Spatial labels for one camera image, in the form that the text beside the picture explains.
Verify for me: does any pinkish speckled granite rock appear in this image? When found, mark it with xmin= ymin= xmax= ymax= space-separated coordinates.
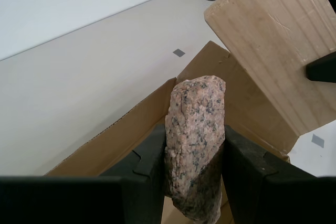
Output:
xmin=163 ymin=75 xmax=227 ymax=224

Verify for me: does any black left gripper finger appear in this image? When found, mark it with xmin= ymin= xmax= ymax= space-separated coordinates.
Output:
xmin=0 ymin=124 xmax=166 ymax=224
xmin=222 ymin=124 xmax=336 ymax=224

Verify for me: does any open brown cardboard box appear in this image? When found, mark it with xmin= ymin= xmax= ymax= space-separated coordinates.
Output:
xmin=43 ymin=40 xmax=300 ymax=224

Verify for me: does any light wooden block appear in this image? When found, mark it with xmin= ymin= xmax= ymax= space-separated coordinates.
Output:
xmin=204 ymin=0 xmax=336 ymax=137

